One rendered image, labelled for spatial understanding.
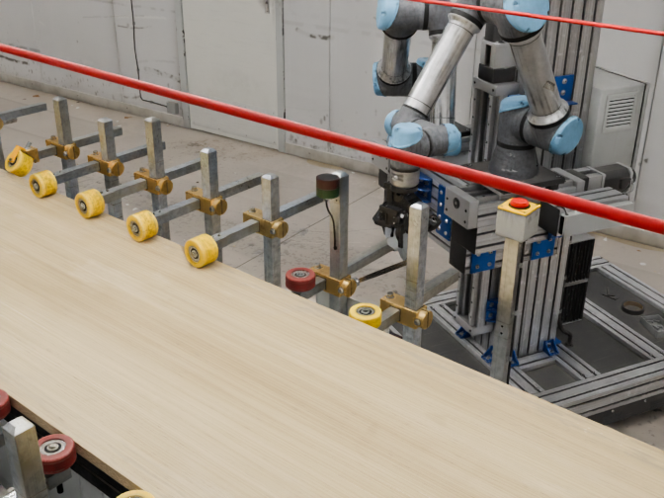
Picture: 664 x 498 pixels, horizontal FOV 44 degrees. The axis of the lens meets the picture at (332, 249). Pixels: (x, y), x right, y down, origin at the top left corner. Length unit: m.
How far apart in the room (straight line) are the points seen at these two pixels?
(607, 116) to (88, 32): 4.89
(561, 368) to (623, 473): 1.55
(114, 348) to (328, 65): 3.70
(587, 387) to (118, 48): 4.75
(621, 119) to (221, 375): 1.68
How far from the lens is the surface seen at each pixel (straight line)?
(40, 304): 2.19
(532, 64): 2.28
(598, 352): 3.33
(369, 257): 2.42
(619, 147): 2.98
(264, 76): 5.77
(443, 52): 2.25
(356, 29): 5.24
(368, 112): 5.31
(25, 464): 1.37
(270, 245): 2.40
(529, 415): 1.76
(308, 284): 2.19
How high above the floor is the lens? 1.94
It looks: 26 degrees down
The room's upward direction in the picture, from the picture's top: straight up
